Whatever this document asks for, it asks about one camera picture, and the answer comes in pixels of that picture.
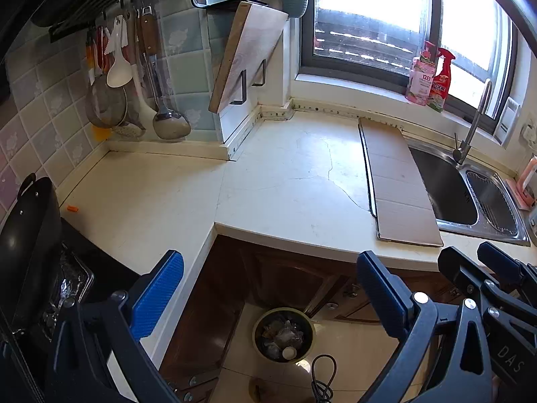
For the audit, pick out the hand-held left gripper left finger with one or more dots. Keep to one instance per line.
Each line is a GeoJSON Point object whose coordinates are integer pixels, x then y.
{"type": "Point", "coordinates": [159, 289]}

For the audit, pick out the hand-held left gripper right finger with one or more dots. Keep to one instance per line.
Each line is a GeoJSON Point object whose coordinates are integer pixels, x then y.
{"type": "Point", "coordinates": [379, 289]}

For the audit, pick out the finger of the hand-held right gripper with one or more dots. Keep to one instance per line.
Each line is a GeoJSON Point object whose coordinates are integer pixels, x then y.
{"type": "Point", "coordinates": [457, 264]}
{"type": "Point", "coordinates": [499, 260]}

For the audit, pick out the round cream trash bin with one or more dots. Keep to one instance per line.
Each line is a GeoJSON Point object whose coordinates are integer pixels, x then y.
{"type": "Point", "coordinates": [261, 329]}

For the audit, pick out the wooden cabinet door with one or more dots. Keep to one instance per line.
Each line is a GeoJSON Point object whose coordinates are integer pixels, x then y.
{"type": "Point", "coordinates": [411, 289]}
{"type": "Point", "coordinates": [289, 273]}
{"type": "Point", "coordinates": [201, 302]}

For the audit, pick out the black glass stove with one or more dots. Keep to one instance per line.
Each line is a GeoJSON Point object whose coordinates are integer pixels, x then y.
{"type": "Point", "coordinates": [109, 268]}

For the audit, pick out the pink sponge holder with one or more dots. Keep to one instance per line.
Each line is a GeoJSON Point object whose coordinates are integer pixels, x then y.
{"type": "Point", "coordinates": [524, 189]}

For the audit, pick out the stainless steel sink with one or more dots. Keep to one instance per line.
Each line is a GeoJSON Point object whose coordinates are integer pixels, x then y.
{"type": "Point", "coordinates": [449, 189]}

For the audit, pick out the foil stove liner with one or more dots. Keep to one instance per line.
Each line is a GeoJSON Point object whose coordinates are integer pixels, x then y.
{"type": "Point", "coordinates": [73, 277]}

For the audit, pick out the cardboard sheet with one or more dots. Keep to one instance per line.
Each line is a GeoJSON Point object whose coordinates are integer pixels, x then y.
{"type": "Point", "coordinates": [398, 184]}

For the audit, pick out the wooden cabinet drawer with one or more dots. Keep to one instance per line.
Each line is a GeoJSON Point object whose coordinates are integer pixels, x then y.
{"type": "Point", "coordinates": [197, 390]}

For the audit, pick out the steel faucet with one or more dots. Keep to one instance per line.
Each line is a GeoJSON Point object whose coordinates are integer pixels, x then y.
{"type": "Point", "coordinates": [460, 153]}

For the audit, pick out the black wok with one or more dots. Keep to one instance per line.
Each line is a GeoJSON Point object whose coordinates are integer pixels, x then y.
{"type": "Point", "coordinates": [29, 243]}

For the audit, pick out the red spray bottle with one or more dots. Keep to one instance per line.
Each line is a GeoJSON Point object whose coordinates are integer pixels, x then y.
{"type": "Point", "coordinates": [440, 88]}

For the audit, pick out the pink detergent bottle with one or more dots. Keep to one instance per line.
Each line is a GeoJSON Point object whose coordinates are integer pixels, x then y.
{"type": "Point", "coordinates": [419, 84]}

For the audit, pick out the metal mesh strainer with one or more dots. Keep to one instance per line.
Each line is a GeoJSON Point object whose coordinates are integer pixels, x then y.
{"type": "Point", "coordinates": [107, 103]}

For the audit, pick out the white rice paddle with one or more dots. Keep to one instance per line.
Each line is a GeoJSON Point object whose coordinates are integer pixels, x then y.
{"type": "Point", "coordinates": [119, 73]}

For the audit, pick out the wooden cutting board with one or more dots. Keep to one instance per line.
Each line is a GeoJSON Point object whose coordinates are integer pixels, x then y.
{"type": "Point", "coordinates": [247, 54]}

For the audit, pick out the dark framed window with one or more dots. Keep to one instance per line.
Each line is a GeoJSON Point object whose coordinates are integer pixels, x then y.
{"type": "Point", "coordinates": [432, 8]}

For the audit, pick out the grey utensil holder cup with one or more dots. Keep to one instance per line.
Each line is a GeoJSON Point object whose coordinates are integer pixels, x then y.
{"type": "Point", "coordinates": [295, 2]}

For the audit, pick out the black hanging rail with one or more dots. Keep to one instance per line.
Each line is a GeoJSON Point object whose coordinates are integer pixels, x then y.
{"type": "Point", "coordinates": [84, 23]}

